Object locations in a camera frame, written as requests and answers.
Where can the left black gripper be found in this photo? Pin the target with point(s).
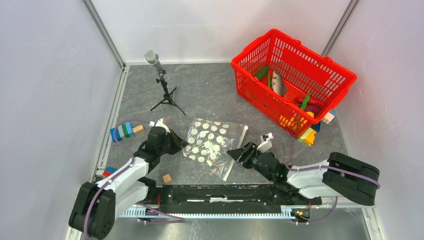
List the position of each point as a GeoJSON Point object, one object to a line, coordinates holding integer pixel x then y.
{"type": "Point", "coordinates": [180, 143]}

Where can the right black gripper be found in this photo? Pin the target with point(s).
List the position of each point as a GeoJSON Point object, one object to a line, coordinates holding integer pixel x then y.
{"type": "Point", "coordinates": [246, 153]}

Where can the polka dot zip bag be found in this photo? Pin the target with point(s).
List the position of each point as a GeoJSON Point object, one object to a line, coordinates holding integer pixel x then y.
{"type": "Point", "coordinates": [209, 141]}

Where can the grey toy fish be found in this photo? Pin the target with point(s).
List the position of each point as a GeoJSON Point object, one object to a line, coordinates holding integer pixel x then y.
{"type": "Point", "coordinates": [277, 84]}

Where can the yellow toy pepper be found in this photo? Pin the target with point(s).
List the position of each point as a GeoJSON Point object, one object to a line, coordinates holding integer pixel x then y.
{"type": "Point", "coordinates": [311, 114]}

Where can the red plastic basket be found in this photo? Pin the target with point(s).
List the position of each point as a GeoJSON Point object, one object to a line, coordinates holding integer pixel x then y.
{"type": "Point", "coordinates": [301, 68]}

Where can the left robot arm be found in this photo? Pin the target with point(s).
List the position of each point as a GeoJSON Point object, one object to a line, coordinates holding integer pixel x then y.
{"type": "Point", "coordinates": [99, 204]}

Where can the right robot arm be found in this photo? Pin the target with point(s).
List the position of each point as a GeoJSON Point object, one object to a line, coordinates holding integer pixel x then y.
{"type": "Point", "coordinates": [338, 176]}

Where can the small wooden cube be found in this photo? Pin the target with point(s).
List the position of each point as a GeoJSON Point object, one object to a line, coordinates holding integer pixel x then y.
{"type": "Point", "coordinates": [167, 178]}

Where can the tan wooden block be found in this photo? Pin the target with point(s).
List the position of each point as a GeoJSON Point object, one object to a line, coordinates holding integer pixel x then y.
{"type": "Point", "coordinates": [138, 129]}

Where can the black tripod stand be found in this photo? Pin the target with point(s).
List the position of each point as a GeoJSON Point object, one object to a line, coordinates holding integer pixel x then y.
{"type": "Point", "coordinates": [167, 96]}

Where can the blue green toy blocks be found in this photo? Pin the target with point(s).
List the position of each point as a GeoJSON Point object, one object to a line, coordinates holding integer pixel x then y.
{"type": "Point", "coordinates": [123, 131]}

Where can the yellow green toy blocks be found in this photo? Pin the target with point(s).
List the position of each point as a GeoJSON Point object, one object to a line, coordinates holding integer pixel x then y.
{"type": "Point", "coordinates": [308, 137]}

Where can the red blue small block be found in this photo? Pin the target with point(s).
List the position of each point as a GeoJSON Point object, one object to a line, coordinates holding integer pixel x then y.
{"type": "Point", "coordinates": [108, 171]}

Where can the long green chili pepper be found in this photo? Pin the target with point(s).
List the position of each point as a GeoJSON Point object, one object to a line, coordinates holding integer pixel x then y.
{"type": "Point", "coordinates": [269, 82]}

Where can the green toy cucumber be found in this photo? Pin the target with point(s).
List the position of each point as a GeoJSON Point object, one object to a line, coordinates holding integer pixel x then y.
{"type": "Point", "coordinates": [262, 72]}

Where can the purple toy vegetable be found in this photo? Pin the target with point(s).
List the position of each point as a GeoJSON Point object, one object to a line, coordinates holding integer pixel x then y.
{"type": "Point", "coordinates": [313, 109]}

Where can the small green pepper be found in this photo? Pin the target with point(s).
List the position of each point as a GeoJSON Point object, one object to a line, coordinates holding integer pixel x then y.
{"type": "Point", "coordinates": [305, 101]}

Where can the red toy pepper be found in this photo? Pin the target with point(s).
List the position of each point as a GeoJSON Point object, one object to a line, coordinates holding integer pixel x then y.
{"type": "Point", "coordinates": [312, 101]}

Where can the silver microphone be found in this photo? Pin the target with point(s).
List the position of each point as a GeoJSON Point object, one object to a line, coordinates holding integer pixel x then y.
{"type": "Point", "coordinates": [152, 58]}

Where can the white blue toy block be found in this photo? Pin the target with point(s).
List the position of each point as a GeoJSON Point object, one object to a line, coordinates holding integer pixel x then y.
{"type": "Point", "coordinates": [329, 116]}

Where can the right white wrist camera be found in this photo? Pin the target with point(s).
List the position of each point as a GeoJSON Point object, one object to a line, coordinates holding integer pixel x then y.
{"type": "Point", "coordinates": [266, 142]}

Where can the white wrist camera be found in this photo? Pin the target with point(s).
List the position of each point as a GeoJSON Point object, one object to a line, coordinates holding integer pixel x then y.
{"type": "Point", "coordinates": [160, 123]}
{"type": "Point", "coordinates": [266, 142]}

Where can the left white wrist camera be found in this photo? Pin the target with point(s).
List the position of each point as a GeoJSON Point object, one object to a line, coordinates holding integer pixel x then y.
{"type": "Point", "coordinates": [160, 123]}

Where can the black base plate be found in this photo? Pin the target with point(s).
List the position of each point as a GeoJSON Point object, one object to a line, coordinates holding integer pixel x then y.
{"type": "Point", "coordinates": [226, 199]}

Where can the white cable tray rail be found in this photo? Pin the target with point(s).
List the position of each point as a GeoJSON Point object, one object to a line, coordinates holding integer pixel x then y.
{"type": "Point", "coordinates": [141, 212]}

